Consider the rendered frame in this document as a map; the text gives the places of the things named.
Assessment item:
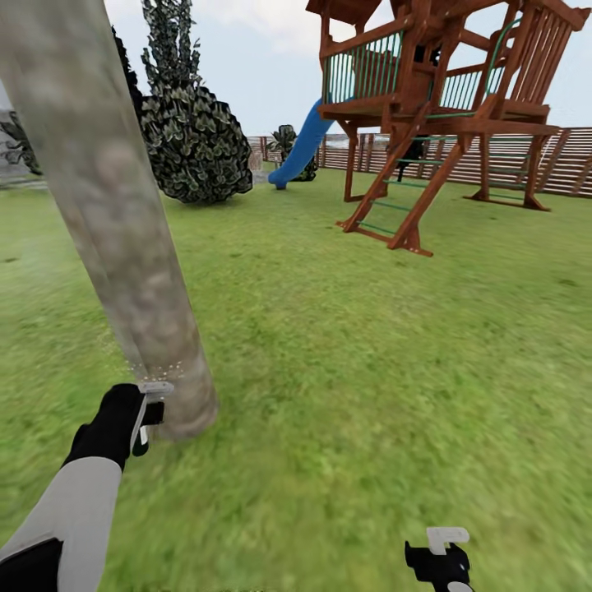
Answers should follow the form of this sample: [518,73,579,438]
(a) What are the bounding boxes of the pesticide atomizer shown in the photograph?
[132,426,149,456]

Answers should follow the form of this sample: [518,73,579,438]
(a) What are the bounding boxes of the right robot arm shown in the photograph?
[405,527,474,592]

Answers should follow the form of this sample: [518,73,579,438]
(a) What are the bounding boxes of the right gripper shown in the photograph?
[405,540,469,583]

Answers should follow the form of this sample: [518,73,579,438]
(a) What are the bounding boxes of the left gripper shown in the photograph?
[141,402,164,427]

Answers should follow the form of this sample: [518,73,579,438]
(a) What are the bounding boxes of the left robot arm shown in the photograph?
[0,379,174,592]

